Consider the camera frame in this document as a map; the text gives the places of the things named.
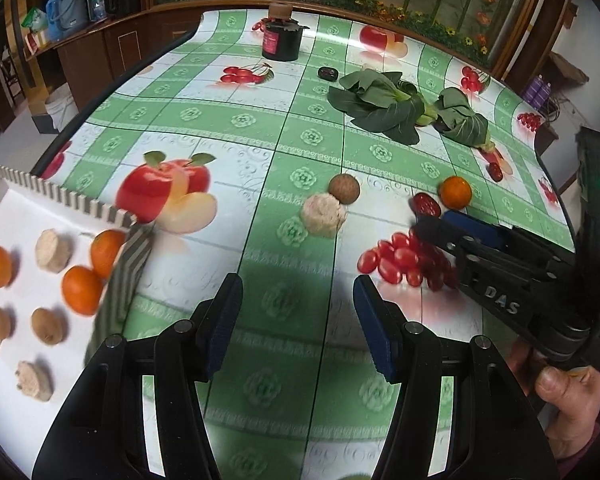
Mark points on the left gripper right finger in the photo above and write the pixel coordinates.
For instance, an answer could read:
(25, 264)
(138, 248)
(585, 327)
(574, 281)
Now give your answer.
(382, 324)

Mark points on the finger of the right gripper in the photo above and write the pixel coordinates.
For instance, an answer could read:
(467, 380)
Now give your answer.
(487, 233)
(438, 232)

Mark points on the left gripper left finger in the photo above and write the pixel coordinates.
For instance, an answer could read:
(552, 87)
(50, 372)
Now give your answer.
(214, 321)

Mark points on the dark red jujube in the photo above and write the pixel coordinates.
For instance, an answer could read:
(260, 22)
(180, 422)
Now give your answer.
(424, 205)
(495, 172)

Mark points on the orange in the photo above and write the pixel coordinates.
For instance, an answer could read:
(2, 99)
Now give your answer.
(455, 193)

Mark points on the brown kiwi fruit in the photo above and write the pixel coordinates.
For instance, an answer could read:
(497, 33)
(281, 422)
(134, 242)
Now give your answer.
(344, 188)
(47, 326)

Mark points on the small orange fruit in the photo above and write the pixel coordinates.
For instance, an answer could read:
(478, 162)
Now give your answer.
(104, 250)

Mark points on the person's right hand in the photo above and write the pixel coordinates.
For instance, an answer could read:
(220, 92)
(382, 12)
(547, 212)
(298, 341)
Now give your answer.
(576, 395)

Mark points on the right bok choy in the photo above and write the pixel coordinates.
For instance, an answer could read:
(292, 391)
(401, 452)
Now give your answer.
(460, 123)

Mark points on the bok choy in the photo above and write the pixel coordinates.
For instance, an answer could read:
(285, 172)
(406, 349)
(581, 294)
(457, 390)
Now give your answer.
(460, 123)
(383, 103)

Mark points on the left bok choy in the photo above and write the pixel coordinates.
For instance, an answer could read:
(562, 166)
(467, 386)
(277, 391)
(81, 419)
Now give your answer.
(383, 103)

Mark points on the purple bottles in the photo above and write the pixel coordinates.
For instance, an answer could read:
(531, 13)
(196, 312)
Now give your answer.
(537, 92)

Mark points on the white tray with chevron rim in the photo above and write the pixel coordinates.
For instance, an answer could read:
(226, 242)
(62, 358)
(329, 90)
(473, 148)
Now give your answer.
(28, 206)

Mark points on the small black object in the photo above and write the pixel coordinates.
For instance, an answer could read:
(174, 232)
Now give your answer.
(328, 73)

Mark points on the black jar with pink label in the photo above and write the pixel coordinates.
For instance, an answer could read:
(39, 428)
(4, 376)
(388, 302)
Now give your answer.
(282, 34)

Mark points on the white bucket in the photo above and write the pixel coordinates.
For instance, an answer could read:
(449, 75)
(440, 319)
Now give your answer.
(61, 107)

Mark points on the wooden sideboard cabinet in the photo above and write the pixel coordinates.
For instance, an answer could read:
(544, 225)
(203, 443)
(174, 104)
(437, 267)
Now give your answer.
(99, 54)

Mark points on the blue bag on shelf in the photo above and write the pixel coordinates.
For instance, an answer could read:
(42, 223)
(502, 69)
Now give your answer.
(65, 18)

